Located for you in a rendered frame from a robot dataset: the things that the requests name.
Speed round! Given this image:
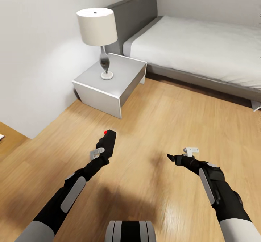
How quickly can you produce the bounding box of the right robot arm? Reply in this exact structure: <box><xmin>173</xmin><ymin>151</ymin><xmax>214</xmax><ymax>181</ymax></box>
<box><xmin>167</xmin><ymin>147</ymin><xmax>261</xmax><ymax>242</ymax></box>

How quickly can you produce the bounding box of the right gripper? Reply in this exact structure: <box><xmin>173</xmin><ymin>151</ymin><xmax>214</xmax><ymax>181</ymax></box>
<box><xmin>167</xmin><ymin>154</ymin><xmax>196</xmax><ymax>170</ymax></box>

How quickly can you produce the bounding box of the digital camera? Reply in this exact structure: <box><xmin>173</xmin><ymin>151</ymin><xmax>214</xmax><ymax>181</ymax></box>
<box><xmin>96</xmin><ymin>130</ymin><xmax>116</xmax><ymax>155</ymax></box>

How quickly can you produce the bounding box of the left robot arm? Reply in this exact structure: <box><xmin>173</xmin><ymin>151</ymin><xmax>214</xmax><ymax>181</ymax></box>
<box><xmin>14</xmin><ymin>148</ymin><xmax>113</xmax><ymax>242</ymax></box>

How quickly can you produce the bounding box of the robot trunk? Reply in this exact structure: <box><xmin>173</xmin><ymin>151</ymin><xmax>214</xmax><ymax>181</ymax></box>
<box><xmin>104</xmin><ymin>221</ymin><xmax>156</xmax><ymax>242</ymax></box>

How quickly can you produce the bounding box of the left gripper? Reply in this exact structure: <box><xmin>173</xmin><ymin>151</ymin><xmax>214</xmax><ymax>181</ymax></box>
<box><xmin>88</xmin><ymin>150</ymin><xmax>113</xmax><ymax>175</ymax></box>

